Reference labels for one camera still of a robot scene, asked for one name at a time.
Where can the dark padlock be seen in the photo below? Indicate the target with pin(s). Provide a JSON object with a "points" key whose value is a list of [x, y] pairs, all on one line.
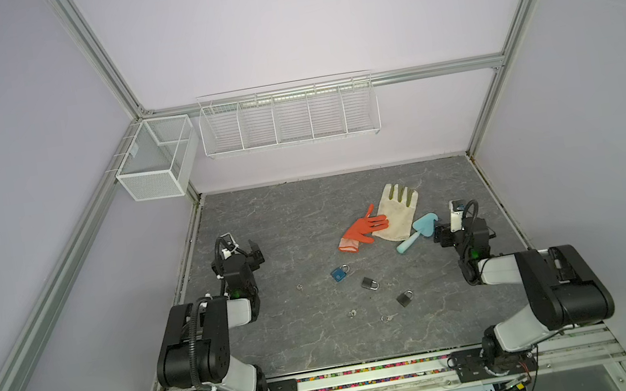
{"points": [[405, 299]]}

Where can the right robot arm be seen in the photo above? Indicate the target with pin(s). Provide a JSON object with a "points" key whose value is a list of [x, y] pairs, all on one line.
{"points": [[562, 290]]}

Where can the blue padlock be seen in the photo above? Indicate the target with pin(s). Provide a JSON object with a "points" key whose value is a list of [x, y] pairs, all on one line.
{"points": [[341, 273]]}

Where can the white mesh box basket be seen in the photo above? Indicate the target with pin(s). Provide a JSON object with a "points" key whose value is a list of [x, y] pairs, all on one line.
{"points": [[159, 159]]}

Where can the beige cloth glove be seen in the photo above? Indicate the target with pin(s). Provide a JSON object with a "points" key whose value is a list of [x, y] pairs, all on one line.
{"points": [[398, 203]]}

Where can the teal garden trowel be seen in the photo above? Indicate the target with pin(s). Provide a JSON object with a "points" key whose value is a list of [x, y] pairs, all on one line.
{"points": [[423, 227]]}

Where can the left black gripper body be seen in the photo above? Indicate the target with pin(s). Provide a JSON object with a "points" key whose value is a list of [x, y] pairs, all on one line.
{"points": [[250, 256]]}

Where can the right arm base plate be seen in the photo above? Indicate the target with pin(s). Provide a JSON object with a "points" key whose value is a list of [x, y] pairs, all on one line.
{"points": [[474, 364]]}

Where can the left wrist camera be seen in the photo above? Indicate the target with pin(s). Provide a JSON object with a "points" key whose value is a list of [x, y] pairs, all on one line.
{"points": [[226, 245]]}

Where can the silver key with ring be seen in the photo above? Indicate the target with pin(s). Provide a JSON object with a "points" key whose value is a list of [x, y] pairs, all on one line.
{"points": [[388, 318]]}

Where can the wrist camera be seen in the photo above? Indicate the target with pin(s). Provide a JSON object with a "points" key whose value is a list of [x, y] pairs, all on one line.
{"points": [[226, 245], [456, 214]]}

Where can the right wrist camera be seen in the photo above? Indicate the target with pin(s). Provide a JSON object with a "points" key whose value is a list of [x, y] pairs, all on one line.
{"points": [[456, 214]]}

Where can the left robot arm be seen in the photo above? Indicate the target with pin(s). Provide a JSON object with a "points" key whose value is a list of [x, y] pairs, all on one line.
{"points": [[195, 351]]}

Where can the white wire shelf basket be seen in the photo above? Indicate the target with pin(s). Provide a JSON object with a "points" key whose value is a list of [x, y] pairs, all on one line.
{"points": [[317, 110]]}

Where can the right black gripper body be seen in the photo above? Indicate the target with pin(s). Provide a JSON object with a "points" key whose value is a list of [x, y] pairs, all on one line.
{"points": [[447, 234]]}

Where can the red rubber glove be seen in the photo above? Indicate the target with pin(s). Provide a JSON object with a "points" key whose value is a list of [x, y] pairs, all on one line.
{"points": [[360, 232]]}

